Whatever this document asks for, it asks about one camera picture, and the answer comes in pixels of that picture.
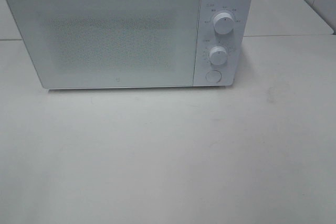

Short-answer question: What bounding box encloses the white timer knob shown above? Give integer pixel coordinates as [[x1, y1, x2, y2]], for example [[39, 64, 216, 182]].
[[209, 46, 228, 66]]

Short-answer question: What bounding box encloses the white upper power knob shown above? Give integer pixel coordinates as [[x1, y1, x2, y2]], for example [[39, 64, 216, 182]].
[[213, 10, 235, 35]]

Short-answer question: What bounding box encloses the white microwave door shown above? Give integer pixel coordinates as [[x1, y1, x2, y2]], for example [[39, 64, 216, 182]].
[[7, 0, 200, 89]]

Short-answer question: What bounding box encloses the round white door-release button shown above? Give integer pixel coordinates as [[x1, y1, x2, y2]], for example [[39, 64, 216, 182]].
[[206, 70, 222, 83]]

